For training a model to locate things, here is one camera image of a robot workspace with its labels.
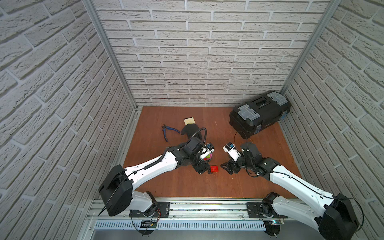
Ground red round lego piece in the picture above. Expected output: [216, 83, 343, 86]
[210, 166, 219, 174]

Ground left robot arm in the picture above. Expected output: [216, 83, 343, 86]
[99, 137, 215, 217]

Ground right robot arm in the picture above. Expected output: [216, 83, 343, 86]
[221, 143, 363, 240]

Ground black work glove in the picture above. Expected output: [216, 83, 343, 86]
[181, 124, 203, 140]

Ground black plastic toolbox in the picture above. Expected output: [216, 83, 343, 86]
[230, 91, 292, 139]

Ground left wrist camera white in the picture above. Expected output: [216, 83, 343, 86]
[200, 143, 215, 162]

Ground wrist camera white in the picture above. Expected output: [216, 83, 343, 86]
[200, 143, 215, 162]
[223, 142, 241, 162]

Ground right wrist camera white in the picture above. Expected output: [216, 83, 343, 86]
[223, 142, 241, 162]

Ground blue handled pliers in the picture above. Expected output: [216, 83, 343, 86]
[161, 124, 181, 143]

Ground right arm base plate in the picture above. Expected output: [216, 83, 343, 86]
[246, 202, 288, 219]

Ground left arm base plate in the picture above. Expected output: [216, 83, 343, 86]
[129, 202, 171, 218]

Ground aluminium rail frame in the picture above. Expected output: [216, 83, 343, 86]
[76, 185, 301, 240]

